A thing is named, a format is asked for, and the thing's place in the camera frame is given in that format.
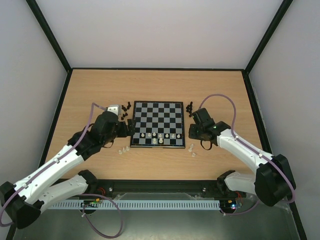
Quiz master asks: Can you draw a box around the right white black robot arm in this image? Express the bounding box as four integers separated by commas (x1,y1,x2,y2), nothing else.
188,108,296,207

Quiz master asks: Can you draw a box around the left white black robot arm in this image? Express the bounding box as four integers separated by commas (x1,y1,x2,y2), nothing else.
0,110,135,229

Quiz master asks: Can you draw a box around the black white chess board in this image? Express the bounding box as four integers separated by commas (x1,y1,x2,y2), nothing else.
130,100,186,149

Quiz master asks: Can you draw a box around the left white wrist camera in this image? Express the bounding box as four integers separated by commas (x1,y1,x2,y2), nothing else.
106,104,121,117

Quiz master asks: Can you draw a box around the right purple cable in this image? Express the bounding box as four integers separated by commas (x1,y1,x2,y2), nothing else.
199,93,297,216

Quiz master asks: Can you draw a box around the black aluminium frame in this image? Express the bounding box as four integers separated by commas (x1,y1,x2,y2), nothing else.
4,0,308,240

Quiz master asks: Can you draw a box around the grey slotted cable duct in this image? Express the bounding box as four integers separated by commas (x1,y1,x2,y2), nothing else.
50,199,221,211

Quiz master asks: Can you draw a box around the purple cable loop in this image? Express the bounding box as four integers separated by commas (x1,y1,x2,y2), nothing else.
81,189,124,238

